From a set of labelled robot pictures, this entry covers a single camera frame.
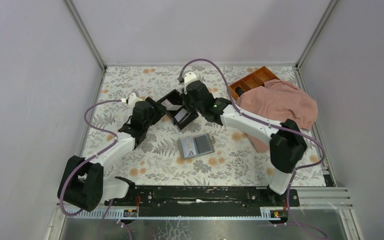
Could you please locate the stack of cards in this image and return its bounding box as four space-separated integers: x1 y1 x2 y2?
161 99 190 123

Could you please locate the black card holder box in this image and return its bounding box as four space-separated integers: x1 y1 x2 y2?
157 89 199 130

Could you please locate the blue credit card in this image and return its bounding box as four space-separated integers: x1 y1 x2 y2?
177 137 198 159

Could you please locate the dark grey credit card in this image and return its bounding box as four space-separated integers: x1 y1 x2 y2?
193 133 215 156

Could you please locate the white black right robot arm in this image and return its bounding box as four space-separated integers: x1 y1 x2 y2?
182 79 308 206

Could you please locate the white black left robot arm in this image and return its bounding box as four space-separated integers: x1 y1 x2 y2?
57 97 167 212

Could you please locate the floral table mat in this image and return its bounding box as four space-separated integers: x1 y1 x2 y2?
76 65 327 187

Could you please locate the orange compartment tray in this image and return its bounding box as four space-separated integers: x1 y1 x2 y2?
229 66 279 101

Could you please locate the pink cloth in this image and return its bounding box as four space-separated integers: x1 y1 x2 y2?
236 79 319 153

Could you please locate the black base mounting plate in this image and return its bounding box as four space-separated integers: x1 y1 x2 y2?
113 185 300 211

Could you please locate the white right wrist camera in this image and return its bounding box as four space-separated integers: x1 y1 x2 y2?
177 71 199 86

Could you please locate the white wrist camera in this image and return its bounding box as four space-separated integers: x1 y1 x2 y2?
177 71 199 86
121 91 144 109

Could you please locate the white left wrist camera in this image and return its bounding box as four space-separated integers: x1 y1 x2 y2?
121 91 144 109

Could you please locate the white slotted cable duct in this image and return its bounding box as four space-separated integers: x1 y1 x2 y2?
66 206 289 221

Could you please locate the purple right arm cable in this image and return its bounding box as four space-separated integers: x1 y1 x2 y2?
177 58 329 240

